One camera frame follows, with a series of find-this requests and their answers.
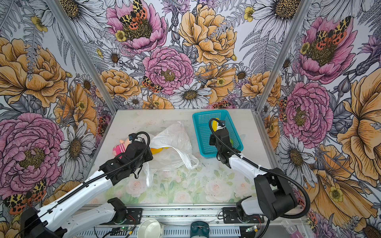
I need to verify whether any white plastic bag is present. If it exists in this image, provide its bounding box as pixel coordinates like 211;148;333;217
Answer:
143;122;199;187

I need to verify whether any yellow fruit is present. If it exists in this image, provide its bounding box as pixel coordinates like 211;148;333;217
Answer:
213;118;225;127
150;147;168;155

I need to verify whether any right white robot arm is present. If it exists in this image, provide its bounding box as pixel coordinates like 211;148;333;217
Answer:
209;119;304;222

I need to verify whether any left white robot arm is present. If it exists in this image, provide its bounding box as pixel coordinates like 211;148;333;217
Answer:
17;131;153;238

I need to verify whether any cartoon boy doll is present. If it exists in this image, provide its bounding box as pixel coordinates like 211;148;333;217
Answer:
112;139;131;156

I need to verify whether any teal plastic basket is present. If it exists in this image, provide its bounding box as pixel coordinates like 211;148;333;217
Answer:
192;110;244;159

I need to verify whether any white round cup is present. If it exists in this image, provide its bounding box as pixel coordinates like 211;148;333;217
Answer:
137;219;164;238

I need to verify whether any dark green round container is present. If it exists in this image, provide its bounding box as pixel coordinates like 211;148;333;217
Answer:
190;221;210;238

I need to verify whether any pink plastic object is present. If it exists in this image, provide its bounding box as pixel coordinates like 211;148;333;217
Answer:
281;220;304;238

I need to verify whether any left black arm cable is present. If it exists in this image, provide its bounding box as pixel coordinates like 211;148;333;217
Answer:
17;131;151;227

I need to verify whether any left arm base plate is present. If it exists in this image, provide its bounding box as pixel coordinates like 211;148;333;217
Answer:
120;208;143;225

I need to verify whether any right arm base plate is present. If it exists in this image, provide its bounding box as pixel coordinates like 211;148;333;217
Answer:
222;207;265;224

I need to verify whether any aluminium front rail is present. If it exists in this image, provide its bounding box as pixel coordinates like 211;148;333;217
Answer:
53;204;304;228

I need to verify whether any right black corrugated cable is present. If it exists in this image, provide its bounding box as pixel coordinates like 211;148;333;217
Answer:
208;117;312;220

